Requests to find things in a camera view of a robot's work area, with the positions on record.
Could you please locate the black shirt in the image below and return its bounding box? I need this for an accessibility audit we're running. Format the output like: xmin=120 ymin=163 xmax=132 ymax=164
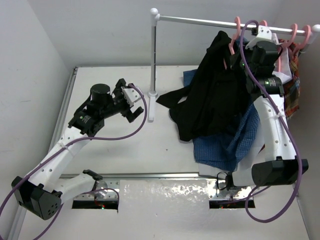
xmin=157 ymin=31 xmax=249 ymax=142

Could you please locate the pink hanger holding white shirt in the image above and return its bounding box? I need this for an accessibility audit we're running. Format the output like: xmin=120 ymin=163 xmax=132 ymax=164
xmin=223 ymin=16 xmax=241 ymax=69

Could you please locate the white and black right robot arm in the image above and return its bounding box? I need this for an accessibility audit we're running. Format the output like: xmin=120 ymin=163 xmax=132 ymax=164
xmin=225 ymin=40 xmax=299 ymax=190

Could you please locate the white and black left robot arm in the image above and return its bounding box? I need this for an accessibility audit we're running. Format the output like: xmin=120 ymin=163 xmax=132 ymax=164
xmin=11 ymin=78 xmax=146 ymax=221

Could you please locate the pink hanger holding blue shirt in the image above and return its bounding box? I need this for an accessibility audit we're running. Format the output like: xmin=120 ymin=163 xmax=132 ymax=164
xmin=259 ymin=20 xmax=268 ymax=27

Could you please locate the red plaid shirt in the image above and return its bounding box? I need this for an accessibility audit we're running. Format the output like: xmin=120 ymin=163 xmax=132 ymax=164
xmin=272 ymin=42 xmax=301 ymax=121

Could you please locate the blue checkered shirt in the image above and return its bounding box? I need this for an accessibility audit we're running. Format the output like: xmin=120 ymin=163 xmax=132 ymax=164
xmin=182 ymin=37 xmax=261 ymax=172

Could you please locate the white shirt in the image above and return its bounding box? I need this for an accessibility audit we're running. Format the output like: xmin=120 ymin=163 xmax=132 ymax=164
xmin=193 ymin=103 xmax=264 ymax=176

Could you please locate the silver and white clothes rack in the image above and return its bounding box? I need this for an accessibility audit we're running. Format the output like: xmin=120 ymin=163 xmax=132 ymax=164
xmin=148 ymin=8 xmax=320 ymax=122

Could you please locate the white front cover board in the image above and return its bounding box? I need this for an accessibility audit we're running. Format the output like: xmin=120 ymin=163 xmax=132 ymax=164
xmin=19 ymin=180 xmax=308 ymax=240

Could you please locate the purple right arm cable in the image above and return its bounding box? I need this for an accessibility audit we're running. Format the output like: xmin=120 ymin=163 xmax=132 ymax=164
xmin=239 ymin=20 xmax=302 ymax=224

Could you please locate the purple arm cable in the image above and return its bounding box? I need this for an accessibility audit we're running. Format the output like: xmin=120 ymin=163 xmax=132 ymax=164
xmin=239 ymin=20 xmax=302 ymax=224
xmin=0 ymin=83 xmax=148 ymax=240

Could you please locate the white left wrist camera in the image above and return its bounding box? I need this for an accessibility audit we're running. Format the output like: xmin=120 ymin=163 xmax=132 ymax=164
xmin=121 ymin=86 xmax=141 ymax=107

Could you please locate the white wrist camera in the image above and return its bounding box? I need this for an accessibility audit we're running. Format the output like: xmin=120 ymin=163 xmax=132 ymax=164
xmin=245 ymin=25 xmax=272 ymax=50
xmin=121 ymin=86 xmax=141 ymax=107

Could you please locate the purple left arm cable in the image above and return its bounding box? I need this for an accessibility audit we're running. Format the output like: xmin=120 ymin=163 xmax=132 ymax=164
xmin=0 ymin=83 xmax=148 ymax=240

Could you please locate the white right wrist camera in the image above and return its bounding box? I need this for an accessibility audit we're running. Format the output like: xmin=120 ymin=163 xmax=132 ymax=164
xmin=245 ymin=25 xmax=272 ymax=50

